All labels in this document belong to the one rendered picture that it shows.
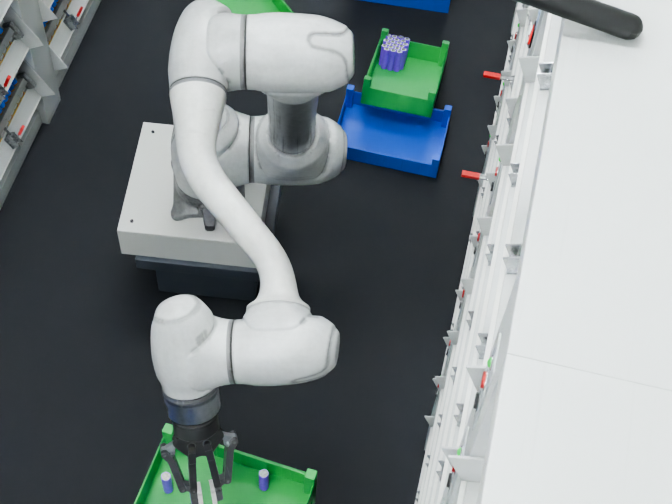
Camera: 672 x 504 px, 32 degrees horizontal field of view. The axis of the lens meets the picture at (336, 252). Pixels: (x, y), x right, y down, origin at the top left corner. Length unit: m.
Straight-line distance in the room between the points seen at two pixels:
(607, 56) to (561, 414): 0.37
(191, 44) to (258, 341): 0.56
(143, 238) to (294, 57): 0.88
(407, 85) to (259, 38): 1.38
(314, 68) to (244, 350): 0.53
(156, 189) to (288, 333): 1.10
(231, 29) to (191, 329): 0.56
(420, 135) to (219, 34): 1.36
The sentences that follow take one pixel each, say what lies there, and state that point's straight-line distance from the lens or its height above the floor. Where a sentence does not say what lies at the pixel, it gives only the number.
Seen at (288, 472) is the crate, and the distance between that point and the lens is 2.22.
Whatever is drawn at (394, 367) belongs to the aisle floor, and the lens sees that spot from 2.91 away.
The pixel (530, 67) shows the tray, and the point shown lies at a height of 1.36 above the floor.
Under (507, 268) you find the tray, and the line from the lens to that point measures 1.26.
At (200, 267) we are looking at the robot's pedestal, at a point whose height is 0.20.
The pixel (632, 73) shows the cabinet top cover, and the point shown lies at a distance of 1.12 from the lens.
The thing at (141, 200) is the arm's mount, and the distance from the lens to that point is 2.81.
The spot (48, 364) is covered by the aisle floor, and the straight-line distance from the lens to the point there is 2.95.
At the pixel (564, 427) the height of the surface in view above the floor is 1.78.
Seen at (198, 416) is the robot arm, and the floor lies 0.87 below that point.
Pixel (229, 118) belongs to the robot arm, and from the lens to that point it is 2.60.
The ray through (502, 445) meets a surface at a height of 1.78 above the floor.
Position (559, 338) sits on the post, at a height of 1.78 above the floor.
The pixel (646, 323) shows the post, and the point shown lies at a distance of 0.96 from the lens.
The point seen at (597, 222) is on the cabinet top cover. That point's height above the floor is 1.78.
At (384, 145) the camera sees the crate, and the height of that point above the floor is 0.00.
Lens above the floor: 2.58
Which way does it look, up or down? 57 degrees down
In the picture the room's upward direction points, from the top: 5 degrees clockwise
